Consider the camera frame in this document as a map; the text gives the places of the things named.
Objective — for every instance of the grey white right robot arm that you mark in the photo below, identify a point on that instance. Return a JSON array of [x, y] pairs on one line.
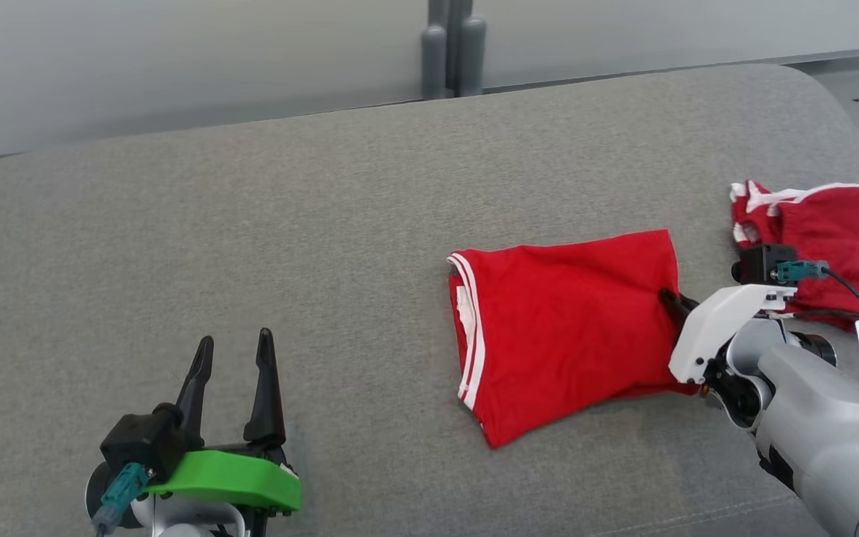
[[817, 425]]

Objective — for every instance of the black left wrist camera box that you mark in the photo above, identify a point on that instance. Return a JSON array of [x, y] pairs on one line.
[[142, 440]]

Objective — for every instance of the grey partition post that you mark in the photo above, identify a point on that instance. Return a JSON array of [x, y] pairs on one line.
[[453, 52]]

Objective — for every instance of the red shorts with white stripes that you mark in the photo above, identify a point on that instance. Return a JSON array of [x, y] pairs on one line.
[[847, 231]]

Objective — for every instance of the red basketball jersey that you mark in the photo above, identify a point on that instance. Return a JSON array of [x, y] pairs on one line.
[[564, 328]]

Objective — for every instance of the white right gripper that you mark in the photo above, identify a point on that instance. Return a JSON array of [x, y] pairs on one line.
[[713, 324]]

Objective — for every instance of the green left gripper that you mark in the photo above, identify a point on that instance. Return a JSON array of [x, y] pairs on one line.
[[236, 481]]

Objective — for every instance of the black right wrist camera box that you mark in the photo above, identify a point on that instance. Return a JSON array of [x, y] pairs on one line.
[[759, 265]]

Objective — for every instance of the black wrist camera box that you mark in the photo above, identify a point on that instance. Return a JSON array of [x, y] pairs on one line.
[[759, 265], [142, 440]]

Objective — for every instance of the grey fabric sofa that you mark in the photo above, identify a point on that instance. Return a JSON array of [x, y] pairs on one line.
[[250, 261]]

